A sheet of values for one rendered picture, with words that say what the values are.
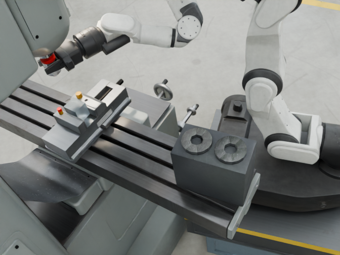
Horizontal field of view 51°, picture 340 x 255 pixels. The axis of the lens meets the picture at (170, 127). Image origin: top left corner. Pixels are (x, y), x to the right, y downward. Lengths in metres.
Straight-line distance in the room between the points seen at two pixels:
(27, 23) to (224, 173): 0.64
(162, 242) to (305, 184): 0.77
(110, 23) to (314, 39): 2.31
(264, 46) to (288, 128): 0.42
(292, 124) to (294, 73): 1.39
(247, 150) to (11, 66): 0.65
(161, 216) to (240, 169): 1.03
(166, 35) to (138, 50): 2.00
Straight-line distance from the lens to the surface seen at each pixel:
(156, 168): 1.23
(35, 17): 1.02
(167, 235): 1.94
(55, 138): 1.34
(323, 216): 1.77
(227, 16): 3.50
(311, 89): 2.83
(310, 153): 1.54
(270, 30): 1.17
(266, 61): 1.28
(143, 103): 1.72
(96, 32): 1.22
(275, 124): 1.50
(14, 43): 0.96
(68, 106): 1.32
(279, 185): 1.61
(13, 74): 0.98
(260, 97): 1.33
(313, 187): 1.63
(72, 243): 1.44
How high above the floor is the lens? 1.94
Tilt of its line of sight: 50 degrees down
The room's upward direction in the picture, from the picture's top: 11 degrees counter-clockwise
